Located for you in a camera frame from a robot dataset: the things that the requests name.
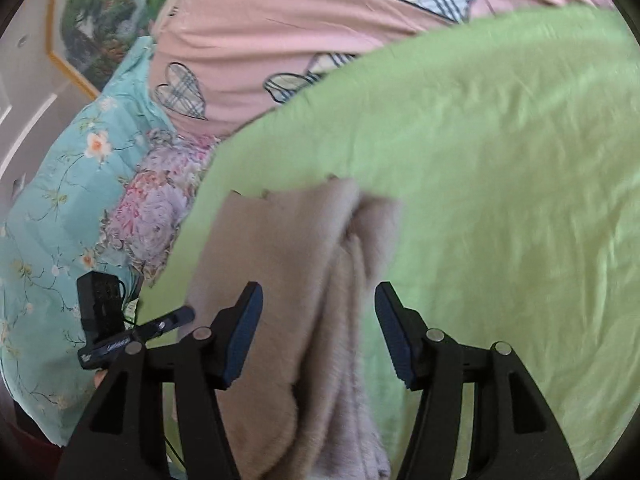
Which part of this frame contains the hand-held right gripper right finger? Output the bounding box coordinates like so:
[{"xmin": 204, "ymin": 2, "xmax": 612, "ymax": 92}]
[{"xmin": 374, "ymin": 281, "xmax": 581, "ymax": 480}]

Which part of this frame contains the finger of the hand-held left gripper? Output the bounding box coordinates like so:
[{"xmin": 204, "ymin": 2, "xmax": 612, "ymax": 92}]
[{"xmin": 136, "ymin": 306, "xmax": 196, "ymax": 345}]

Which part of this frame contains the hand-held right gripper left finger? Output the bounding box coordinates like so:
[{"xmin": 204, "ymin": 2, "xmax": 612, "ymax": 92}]
[{"xmin": 56, "ymin": 282, "xmax": 264, "ymax": 480}]

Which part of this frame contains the beige knit sweater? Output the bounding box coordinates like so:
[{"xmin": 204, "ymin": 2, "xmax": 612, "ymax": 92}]
[{"xmin": 172, "ymin": 177, "xmax": 403, "ymax": 480}]

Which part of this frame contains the purple floral cloth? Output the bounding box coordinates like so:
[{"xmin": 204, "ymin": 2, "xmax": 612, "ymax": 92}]
[{"xmin": 95, "ymin": 127, "xmax": 221, "ymax": 288}]

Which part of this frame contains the teal floral pillow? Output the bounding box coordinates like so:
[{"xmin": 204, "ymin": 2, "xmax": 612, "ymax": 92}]
[{"xmin": 0, "ymin": 35, "xmax": 173, "ymax": 448}]

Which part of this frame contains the green bed sheet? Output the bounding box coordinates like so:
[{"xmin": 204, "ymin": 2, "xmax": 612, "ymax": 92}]
[{"xmin": 136, "ymin": 2, "xmax": 640, "ymax": 480}]

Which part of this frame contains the framed landscape painting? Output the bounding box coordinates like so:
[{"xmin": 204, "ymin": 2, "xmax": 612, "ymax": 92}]
[{"xmin": 46, "ymin": 0, "xmax": 201, "ymax": 101}]

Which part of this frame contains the pink heart-print quilt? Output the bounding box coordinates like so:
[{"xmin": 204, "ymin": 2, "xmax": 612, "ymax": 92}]
[{"xmin": 148, "ymin": 0, "xmax": 616, "ymax": 138}]

